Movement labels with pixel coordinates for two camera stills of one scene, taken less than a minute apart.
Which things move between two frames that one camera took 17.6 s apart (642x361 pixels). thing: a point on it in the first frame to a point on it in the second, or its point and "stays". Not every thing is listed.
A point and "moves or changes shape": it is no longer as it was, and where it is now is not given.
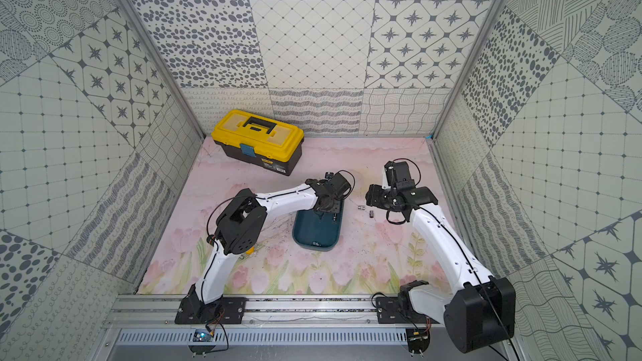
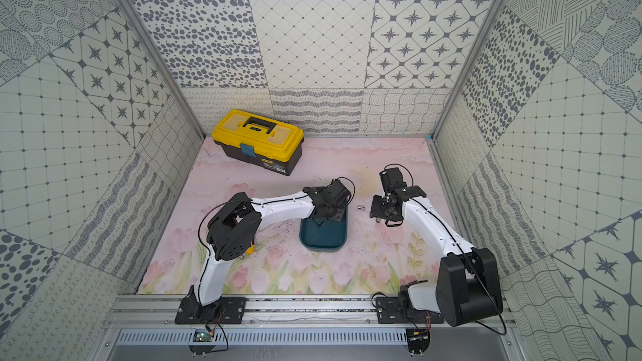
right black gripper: x=374 y=195 to x=376 y=211
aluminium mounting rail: x=265 y=310 stays
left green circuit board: x=202 y=335 stays
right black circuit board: x=418 y=339 stays
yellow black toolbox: x=259 y=140 stays
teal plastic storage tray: x=310 y=231 moves or changes shape
